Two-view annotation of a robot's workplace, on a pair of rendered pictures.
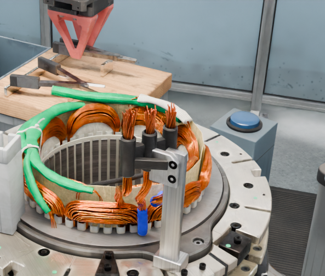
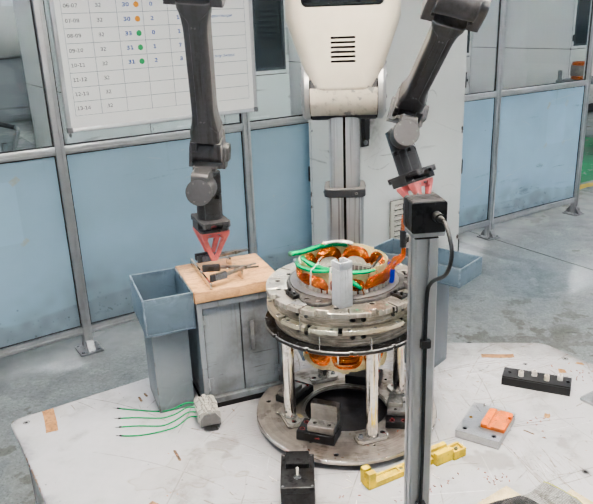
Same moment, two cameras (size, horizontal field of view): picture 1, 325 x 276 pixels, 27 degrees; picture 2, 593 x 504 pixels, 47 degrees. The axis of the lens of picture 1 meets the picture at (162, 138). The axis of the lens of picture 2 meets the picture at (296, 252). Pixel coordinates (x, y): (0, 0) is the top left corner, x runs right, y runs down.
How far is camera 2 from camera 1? 1.05 m
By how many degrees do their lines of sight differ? 41
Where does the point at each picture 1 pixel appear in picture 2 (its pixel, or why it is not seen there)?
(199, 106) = (35, 360)
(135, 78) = (245, 260)
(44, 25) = not seen: outside the picture
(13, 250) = (362, 307)
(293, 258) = not seen: hidden behind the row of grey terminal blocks
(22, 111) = (226, 293)
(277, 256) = not seen: hidden behind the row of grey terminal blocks
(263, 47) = (80, 286)
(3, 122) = (207, 309)
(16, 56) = (149, 283)
